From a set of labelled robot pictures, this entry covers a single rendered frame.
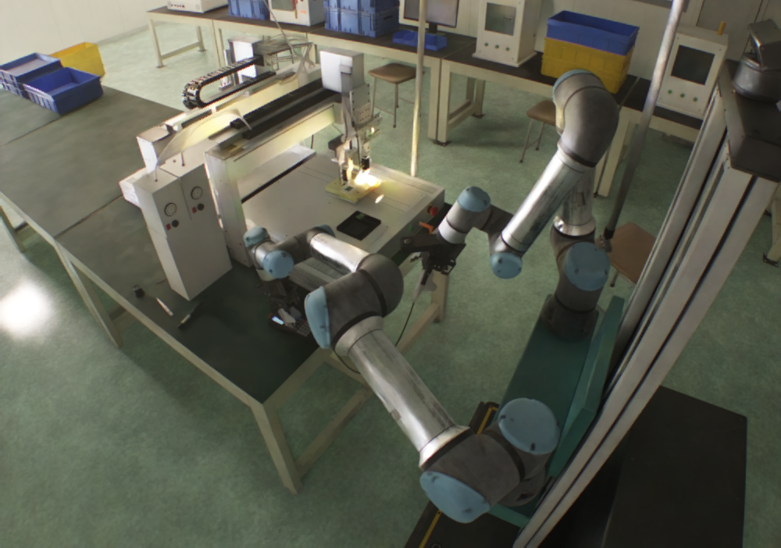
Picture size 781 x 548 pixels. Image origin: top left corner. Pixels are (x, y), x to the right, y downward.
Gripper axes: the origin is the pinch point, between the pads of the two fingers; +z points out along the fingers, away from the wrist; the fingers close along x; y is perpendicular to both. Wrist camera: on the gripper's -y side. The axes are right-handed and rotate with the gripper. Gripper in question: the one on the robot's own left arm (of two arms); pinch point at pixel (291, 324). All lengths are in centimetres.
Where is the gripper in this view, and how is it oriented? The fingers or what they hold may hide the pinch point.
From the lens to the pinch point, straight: 160.9
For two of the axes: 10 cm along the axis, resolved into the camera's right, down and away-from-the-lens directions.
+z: 2.2, 8.1, 5.4
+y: 8.4, 1.2, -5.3
